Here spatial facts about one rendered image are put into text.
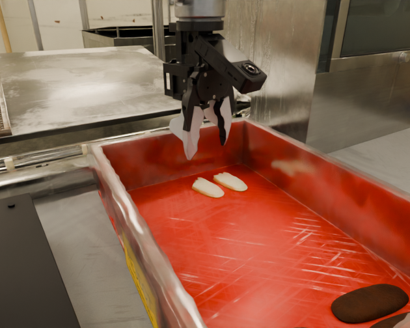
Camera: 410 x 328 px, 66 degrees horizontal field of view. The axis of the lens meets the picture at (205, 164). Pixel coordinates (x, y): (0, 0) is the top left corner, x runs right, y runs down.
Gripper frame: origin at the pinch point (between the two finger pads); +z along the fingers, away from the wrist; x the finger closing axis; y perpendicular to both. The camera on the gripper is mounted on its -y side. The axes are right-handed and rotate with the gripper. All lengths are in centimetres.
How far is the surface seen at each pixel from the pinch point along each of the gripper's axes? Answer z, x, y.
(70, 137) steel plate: 8.8, 5.0, 45.5
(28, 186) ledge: 5.8, 23.8, 20.7
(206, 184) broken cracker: 7.5, 0.1, 0.8
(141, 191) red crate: 8.4, 8.9, 9.0
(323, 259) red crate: 8.6, 2.8, -23.2
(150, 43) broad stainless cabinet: 2, -113, 164
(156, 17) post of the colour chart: -18, -60, 88
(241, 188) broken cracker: 8.0, -3.7, -4.3
